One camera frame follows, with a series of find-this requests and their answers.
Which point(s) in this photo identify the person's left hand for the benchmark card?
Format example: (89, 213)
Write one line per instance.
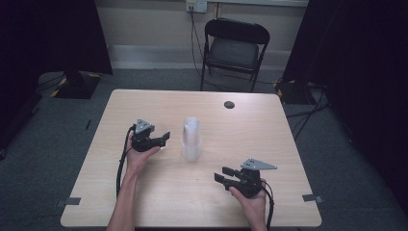
(138, 160)

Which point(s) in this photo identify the grey tape strip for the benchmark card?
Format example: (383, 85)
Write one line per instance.
(311, 198)
(69, 201)

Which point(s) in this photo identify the person's right hand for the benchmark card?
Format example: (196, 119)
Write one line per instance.
(255, 207)

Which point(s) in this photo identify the small black floor strip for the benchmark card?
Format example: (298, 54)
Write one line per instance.
(88, 124)

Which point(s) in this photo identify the white wall socket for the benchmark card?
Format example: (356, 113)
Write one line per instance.
(196, 5)

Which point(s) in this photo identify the black folding chair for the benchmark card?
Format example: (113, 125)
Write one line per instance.
(232, 53)

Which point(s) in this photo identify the dark curtain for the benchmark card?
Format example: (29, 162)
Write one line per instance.
(48, 38)
(362, 80)

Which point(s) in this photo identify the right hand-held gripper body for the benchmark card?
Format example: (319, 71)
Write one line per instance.
(250, 184)

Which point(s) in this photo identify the black stand base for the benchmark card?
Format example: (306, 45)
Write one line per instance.
(293, 93)
(77, 85)

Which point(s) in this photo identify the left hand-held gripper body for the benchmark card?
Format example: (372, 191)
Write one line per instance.
(142, 142)

